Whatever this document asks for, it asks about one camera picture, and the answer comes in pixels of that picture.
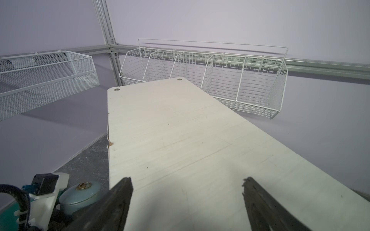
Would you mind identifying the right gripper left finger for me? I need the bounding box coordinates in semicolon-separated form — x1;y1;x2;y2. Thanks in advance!
64;177;134;231

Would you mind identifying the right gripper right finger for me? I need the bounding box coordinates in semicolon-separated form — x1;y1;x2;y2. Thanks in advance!
242;177;310;231

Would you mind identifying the light blue canister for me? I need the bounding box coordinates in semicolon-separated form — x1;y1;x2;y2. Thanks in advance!
59;181;101;216

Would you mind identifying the white two-tier shelf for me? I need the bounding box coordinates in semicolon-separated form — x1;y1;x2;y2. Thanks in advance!
108;78;370;231

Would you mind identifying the green work glove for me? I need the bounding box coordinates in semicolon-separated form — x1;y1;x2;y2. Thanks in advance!
0;209;18;231

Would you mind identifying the white mesh basket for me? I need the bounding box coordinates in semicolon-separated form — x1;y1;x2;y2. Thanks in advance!
1;51;100;120

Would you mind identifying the long white wire basket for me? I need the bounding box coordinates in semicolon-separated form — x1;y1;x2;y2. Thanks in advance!
119;39;289;119

